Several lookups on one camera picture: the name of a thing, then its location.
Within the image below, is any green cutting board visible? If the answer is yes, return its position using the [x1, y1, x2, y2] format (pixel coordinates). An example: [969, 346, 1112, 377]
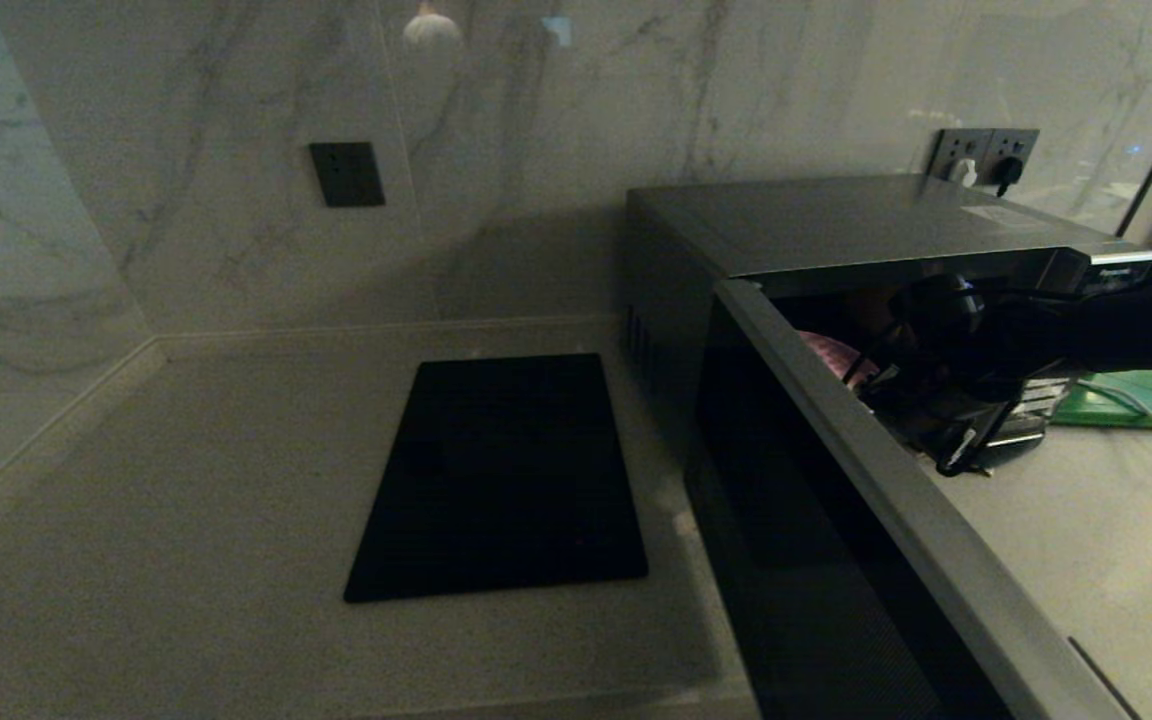
[1054, 370, 1152, 431]

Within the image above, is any white power cable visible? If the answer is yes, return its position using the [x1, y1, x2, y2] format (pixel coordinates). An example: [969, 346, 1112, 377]
[1086, 380, 1152, 419]

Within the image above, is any black induction cooktop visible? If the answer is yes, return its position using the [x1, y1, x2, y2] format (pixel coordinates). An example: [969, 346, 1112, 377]
[343, 353, 650, 604]

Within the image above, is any purple plate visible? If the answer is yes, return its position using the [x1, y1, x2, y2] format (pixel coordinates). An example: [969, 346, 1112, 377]
[798, 330, 881, 389]

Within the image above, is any dark single wall socket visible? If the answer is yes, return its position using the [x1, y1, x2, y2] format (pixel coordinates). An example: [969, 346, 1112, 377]
[309, 141, 386, 208]

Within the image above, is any dark glass microwave door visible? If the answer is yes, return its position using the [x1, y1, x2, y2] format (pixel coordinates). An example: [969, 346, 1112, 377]
[686, 280, 1137, 720]

